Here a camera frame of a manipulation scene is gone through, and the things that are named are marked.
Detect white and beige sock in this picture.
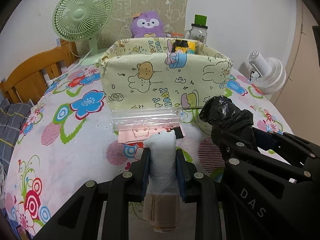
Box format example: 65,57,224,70
143,130,180,233

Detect clear zip plastic bag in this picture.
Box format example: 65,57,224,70
112,108,181,131

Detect black plastic bag bundle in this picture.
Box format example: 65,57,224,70
199,95,254,137

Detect yellow cartoon tissue pack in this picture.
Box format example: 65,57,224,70
172,39,196,54

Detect pink wet wipes pack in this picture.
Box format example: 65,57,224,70
118,126,185,144

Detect beige door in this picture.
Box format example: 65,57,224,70
271,0,319,144

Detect yellow cartoon fabric storage box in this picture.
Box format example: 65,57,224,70
99,37,233,111

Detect white standing fan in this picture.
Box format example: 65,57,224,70
248,50,286,95

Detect orange small scissors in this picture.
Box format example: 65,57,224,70
166,33,184,37

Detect glass mason jar mug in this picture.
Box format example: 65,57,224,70
184,23,208,44

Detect grey plaid pillow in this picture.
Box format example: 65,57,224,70
0,98,33,173

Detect wooden bed headboard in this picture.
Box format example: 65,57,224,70
1,39,76,104

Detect purple plush bunny toy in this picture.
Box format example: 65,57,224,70
131,11,165,38

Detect green cup on jar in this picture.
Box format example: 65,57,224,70
194,15,207,26

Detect green cartoon puzzle board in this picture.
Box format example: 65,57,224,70
75,0,189,55

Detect green desk fan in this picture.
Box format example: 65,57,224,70
52,0,112,66

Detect white fan power cable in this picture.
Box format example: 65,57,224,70
47,47,94,83

